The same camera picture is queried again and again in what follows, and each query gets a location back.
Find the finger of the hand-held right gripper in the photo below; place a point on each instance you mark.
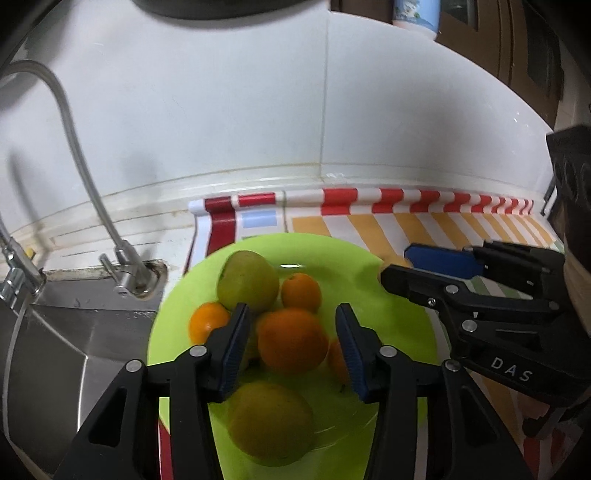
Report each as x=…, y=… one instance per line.
x=438, y=261
x=415, y=284

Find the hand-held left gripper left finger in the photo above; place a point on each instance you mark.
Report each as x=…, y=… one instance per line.
x=233, y=360

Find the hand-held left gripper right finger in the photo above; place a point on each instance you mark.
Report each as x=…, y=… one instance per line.
x=352, y=364

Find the yellow-green apple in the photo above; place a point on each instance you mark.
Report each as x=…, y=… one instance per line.
x=270, y=422

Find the small orange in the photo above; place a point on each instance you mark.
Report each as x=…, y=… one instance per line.
x=301, y=290

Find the lime green plate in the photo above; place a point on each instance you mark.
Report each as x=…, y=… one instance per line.
x=323, y=258

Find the striped colourful tablecloth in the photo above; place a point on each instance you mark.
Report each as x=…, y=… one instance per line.
x=360, y=226

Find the steel sink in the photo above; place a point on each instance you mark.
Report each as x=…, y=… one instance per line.
x=55, y=350

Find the steel pull-down faucet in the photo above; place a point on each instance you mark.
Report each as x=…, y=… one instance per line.
x=18, y=272

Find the white pump bottle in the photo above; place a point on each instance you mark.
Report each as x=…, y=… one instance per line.
x=415, y=14

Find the steel gooseneck faucet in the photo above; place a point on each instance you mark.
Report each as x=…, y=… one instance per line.
x=69, y=134

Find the black frying pan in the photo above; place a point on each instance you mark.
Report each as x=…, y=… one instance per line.
x=221, y=7

